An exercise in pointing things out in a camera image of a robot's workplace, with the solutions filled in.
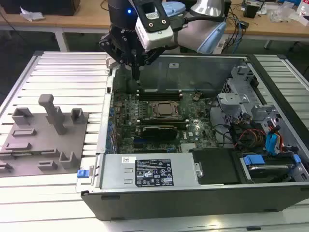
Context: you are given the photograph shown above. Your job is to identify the black plastic bay cover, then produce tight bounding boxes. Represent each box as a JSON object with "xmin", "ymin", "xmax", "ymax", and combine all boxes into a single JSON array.
[{"xmin": 192, "ymin": 148, "xmax": 242, "ymax": 186}]

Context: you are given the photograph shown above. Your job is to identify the black graphics card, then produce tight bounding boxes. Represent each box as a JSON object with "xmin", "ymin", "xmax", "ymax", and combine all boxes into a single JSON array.
[{"xmin": 141, "ymin": 124, "xmax": 179, "ymax": 141}]

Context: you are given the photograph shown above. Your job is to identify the red yellow wire bundle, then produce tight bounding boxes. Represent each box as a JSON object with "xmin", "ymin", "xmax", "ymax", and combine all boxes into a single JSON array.
[{"xmin": 231, "ymin": 125, "xmax": 266, "ymax": 148}]

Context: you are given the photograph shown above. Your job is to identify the clear plastic bags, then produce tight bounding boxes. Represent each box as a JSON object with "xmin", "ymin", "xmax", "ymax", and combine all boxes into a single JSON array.
[{"xmin": 269, "ymin": 4, "xmax": 302, "ymax": 24}]

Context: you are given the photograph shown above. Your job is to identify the silver CPU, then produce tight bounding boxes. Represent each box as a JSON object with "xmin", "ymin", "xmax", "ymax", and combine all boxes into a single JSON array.
[{"xmin": 156, "ymin": 103, "xmax": 177, "ymax": 116}]

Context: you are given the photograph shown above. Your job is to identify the large black box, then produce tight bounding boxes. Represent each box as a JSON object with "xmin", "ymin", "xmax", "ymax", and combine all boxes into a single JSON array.
[{"xmin": 0, "ymin": 0, "xmax": 81, "ymax": 16}]

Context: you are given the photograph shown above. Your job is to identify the green motherboard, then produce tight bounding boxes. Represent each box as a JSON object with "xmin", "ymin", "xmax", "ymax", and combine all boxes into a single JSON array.
[{"xmin": 112, "ymin": 90, "xmax": 218, "ymax": 154}]

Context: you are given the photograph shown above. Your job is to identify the grey case latch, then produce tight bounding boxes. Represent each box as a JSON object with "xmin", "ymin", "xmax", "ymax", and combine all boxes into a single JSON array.
[{"xmin": 106, "ymin": 57, "xmax": 119, "ymax": 70}]

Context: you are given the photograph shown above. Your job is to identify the metal socket cover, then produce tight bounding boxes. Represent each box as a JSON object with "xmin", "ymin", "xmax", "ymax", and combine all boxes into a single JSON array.
[{"xmin": 148, "ymin": 100, "xmax": 184, "ymax": 119}]

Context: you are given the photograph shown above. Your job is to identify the black PC case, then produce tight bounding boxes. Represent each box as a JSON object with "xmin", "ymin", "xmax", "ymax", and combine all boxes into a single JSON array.
[{"xmin": 76, "ymin": 53, "xmax": 309, "ymax": 222}]

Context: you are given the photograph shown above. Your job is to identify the silver chipset heatsink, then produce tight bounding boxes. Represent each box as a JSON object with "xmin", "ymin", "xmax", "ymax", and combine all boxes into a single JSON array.
[{"xmin": 180, "ymin": 144, "xmax": 197, "ymax": 153}]

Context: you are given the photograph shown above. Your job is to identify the blue flat wire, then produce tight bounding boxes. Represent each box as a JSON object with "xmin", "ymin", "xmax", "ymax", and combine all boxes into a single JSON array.
[{"xmin": 265, "ymin": 132, "xmax": 283, "ymax": 153}]

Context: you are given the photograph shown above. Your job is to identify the grey parts rack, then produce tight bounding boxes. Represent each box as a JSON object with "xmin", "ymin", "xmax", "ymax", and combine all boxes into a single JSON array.
[{"xmin": 0, "ymin": 93, "xmax": 89, "ymax": 178}]

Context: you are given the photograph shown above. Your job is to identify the crumpled white paper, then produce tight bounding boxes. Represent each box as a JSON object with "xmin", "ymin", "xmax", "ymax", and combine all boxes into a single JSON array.
[{"xmin": 20, "ymin": 6, "xmax": 45, "ymax": 23}]

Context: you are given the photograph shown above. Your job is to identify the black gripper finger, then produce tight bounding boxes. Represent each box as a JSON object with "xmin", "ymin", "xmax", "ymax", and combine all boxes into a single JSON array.
[
  {"xmin": 136, "ymin": 46, "xmax": 166, "ymax": 83},
  {"xmin": 98, "ymin": 34, "xmax": 138, "ymax": 82}
]

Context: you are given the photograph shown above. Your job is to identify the white power strip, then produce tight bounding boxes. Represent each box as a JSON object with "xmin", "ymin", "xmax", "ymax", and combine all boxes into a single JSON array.
[{"xmin": 213, "ymin": 40, "xmax": 226, "ymax": 54}]

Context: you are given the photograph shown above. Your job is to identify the black camera cable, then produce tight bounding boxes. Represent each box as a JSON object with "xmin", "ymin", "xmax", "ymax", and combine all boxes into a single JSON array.
[{"xmin": 170, "ymin": 0, "xmax": 232, "ymax": 32}]

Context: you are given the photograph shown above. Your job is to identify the wooden desk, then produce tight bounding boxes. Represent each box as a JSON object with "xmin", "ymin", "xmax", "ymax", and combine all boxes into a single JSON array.
[{"xmin": 0, "ymin": 4, "xmax": 309, "ymax": 53}]

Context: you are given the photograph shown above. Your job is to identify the silver power supply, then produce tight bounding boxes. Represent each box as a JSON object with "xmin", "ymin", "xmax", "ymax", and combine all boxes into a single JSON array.
[{"xmin": 98, "ymin": 153, "xmax": 201, "ymax": 189}]

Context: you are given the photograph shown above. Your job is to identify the grey metal drive cage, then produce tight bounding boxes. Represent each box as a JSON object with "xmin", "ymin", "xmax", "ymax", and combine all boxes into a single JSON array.
[{"xmin": 217, "ymin": 65, "xmax": 283, "ymax": 126}]

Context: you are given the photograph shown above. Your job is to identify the black RAM slot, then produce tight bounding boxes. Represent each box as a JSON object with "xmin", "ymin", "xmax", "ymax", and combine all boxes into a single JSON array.
[
  {"xmin": 139, "ymin": 94, "xmax": 183, "ymax": 102},
  {"xmin": 140, "ymin": 121, "xmax": 188, "ymax": 128},
  {"xmin": 138, "ymin": 117, "xmax": 186, "ymax": 123}
]

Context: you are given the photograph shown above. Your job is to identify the hard disk in blue carrier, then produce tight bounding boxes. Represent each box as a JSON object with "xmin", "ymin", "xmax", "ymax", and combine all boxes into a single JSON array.
[{"xmin": 242, "ymin": 154, "xmax": 302, "ymax": 181}]

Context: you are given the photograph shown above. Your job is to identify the small black device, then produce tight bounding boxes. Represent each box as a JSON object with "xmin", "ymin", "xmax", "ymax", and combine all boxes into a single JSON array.
[{"xmin": 243, "ymin": 3, "xmax": 260, "ymax": 18}]

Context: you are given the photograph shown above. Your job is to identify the white red carton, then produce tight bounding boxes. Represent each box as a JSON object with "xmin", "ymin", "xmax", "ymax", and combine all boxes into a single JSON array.
[{"xmin": 298, "ymin": 0, "xmax": 309, "ymax": 26}]

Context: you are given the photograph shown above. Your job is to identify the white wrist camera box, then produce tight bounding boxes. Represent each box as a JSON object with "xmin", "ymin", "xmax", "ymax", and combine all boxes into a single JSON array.
[{"xmin": 134, "ymin": 0, "xmax": 174, "ymax": 51}]

